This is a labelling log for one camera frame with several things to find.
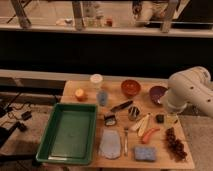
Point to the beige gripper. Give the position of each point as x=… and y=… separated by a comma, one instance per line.
x=171, y=119

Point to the dark red grape bunch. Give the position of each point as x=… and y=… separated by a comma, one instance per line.
x=175, y=145

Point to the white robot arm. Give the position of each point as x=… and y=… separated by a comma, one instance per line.
x=190, y=86

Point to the white paper cup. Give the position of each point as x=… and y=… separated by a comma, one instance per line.
x=96, y=80

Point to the black rectangular block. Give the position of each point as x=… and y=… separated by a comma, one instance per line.
x=160, y=118

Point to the orange carrot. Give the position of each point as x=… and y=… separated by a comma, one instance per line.
x=146, y=137

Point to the purple bowl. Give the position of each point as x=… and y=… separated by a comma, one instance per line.
x=156, y=92

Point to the blue sponge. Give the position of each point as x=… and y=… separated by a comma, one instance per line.
x=145, y=154

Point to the silver fork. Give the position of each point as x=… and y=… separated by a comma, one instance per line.
x=126, y=141

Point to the orange bowl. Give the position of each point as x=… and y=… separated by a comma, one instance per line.
x=130, y=88

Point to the black white small gadget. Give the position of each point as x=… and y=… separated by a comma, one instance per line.
x=110, y=120

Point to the grey blue cloth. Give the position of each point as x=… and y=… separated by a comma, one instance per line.
x=110, y=145

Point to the orange fruit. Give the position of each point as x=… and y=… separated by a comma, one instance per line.
x=80, y=95

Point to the green plastic tray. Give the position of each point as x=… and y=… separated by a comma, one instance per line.
x=69, y=135

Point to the black handled knife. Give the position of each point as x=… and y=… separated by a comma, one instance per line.
x=121, y=106

